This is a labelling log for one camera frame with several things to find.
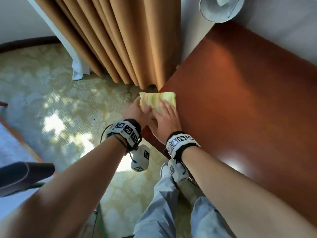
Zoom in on tan curtain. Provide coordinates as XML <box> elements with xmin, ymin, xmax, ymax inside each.
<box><xmin>32</xmin><ymin>0</ymin><xmax>182</xmax><ymax>90</ymax></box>

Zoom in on green cable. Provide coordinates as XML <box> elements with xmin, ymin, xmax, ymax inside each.
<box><xmin>98</xmin><ymin>215</ymin><xmax>107</xmax><ymax>238</ymax></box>

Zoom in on person's right hand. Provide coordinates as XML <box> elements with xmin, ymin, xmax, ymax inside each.
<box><xmin>148</xmin><ymin>99</ymin><xmax>183</xmax><ymax>145</ymax></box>

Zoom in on yellow cleaning cloth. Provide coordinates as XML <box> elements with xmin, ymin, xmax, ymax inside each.
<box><xmin>139</xmin><ymin>91</ymin><xmax>177</xmax><ymax>116</ymax></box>

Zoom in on wrist marker strap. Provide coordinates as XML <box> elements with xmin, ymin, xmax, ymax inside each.
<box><xmin>165</xmin><ymin>131</ymin><xmax>201</xmax><ymax>163</ymax></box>
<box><xmin>106</xmin><ymin>118</ymin><xmax>142</xmax><ymax>153</ymax></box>

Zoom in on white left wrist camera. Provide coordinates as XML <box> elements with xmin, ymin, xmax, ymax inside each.
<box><xmin>130</xmin><ymin>144</ymin><xmax>151</xmax><ymax>173</ymax></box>

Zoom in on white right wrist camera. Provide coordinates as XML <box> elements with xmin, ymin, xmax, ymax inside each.
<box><xmin>168</xmin><ymin>158</ymin><xmax>190</xmax><ymax>183</ymax></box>

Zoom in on black grey sleeve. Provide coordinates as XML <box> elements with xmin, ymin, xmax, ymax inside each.
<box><xmin>0</xmin><ymin>161</ymin><xmax>56</xmax><ymax>198</ymax></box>

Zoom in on white sneaker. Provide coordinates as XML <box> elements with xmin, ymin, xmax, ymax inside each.
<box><xmin>160</xmin><ymin>163</ymin><xmax>172</xmax><ymax>179</ymax></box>

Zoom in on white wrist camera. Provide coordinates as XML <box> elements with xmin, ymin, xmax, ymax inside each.
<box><xmin>168</xmin><ymin>158</ymin><xmax>190</xmax><ymax>183</ymax></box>
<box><xmin>130</xmin><ymin>144</ymin><xmax>151</xmax><ymax>173</ymax></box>

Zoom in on person's left forearm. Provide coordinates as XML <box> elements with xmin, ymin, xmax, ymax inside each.
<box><xmin>0</xmin><ymin>136</ymin><xmax>128</xmax><ymax>238</ymax></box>

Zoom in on red-brown wooden table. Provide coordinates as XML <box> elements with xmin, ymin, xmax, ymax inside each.
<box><xmin>140</xmin><ymin>21</ymin><xmax>317</xmax><ymax>228</ymax></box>

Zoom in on white sheer curtain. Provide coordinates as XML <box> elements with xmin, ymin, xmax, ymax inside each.
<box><xmin>24</xmin><ymin>0</ymin><xmax>91</xmax><ymax>81</ymax></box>

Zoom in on white bed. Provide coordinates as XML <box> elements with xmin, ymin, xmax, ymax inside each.
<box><xmin>0</xmin><ymin>100</ymin><xmax>56</xmax><ymax>221</ymax></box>

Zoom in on light grey trousers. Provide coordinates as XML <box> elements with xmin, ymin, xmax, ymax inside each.
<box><xmin>133</xmin><ymin>175</ymin><xmax>237</xmax><ymax>238</ymax></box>

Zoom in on white cone lamp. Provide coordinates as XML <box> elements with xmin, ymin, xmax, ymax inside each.
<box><xmin>199</xmin><ymin>0</ymin><xmax>246</xmax><ymax>23</ymax></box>

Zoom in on person's right forearm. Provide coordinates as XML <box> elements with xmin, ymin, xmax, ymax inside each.
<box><xmin>183</xmin><ymin>146</ymin><xmax>317</xmax><ymax>238</ymax></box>

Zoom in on left wrist marker strap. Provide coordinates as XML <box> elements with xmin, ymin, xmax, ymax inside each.
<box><xmin>106</xmin><ymin>118</ymin><xmax>142</xmax><ymax>153</ymax></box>

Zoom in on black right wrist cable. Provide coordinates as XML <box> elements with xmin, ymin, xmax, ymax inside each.
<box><xmin>187</xmin><ymin>177</ymin><xmax>201</xmax><ymax>189</ymax></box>

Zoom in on right wrist marker strap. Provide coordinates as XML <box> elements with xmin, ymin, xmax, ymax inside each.
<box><xmin>165</xmin><ymin>131</ymin><xmax>201</xmax><ymax>163</ymax></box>

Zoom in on dark wooden baseboard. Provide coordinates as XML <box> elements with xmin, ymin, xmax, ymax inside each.
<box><xmin>0</xmin><ymin>36</ymin><xmax>62</xmax><ymax>54</ymax></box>

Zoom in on person's left hand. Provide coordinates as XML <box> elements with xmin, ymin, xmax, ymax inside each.
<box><xmin>121</xmin><ymin>96</ymin><xmax>153</xmax><ymax>131</ymax></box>

